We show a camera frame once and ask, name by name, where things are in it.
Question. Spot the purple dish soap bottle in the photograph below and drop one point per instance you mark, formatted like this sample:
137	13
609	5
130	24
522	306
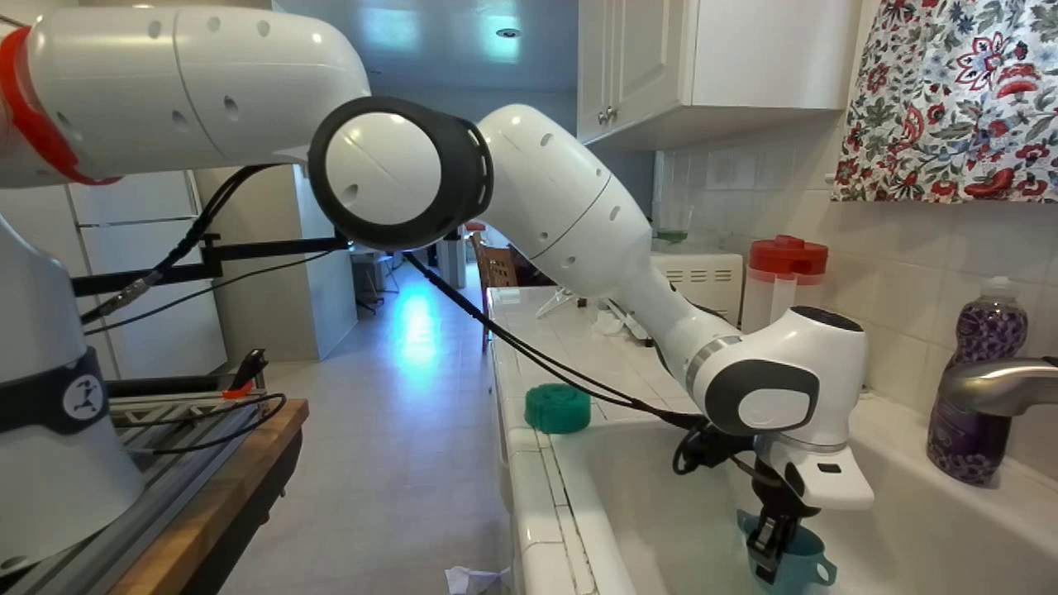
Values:
993	326

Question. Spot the green lid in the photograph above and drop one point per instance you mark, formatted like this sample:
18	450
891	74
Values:
556	408

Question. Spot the orange black clamp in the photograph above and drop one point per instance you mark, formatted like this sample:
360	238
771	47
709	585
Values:
246	381

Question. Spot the white ceramic sink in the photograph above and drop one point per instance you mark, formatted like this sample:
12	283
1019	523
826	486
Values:
649	516

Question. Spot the floral patterned curtain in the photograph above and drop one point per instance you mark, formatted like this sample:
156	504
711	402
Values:
960	99

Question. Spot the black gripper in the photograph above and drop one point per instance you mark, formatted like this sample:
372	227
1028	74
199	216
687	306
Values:
782	489

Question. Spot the white refrigerator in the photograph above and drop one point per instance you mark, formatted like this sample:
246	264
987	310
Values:
167	308

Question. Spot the grey metal faucet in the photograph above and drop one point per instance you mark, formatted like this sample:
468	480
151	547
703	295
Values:
1003	383

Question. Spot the white wrist mount plate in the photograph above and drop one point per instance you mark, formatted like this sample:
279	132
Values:
837	480

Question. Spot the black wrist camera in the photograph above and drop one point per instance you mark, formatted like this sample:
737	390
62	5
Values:
711	450

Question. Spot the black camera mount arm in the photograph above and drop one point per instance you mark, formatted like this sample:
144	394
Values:
251	251

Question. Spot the metal base frame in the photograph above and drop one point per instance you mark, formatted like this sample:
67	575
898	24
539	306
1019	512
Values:
167	475

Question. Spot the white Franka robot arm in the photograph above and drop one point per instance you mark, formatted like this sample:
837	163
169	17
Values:
573	218

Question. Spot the clear pitcher red lid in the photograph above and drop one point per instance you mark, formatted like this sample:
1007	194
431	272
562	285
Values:
785	269

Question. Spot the wooden table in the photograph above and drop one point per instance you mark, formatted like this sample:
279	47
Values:
220	516

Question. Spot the white wall cabinet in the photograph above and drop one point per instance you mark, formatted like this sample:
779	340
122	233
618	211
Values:
748	54

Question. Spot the blue plastic cup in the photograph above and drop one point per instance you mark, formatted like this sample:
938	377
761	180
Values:
804	564

